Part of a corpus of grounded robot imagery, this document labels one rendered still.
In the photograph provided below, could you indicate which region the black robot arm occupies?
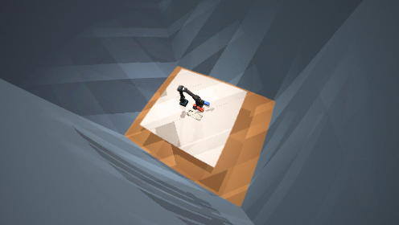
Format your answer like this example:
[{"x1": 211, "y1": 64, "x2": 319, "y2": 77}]
[{"x1": 177, "y1": 85, "x2": 205, "y2": 108}]

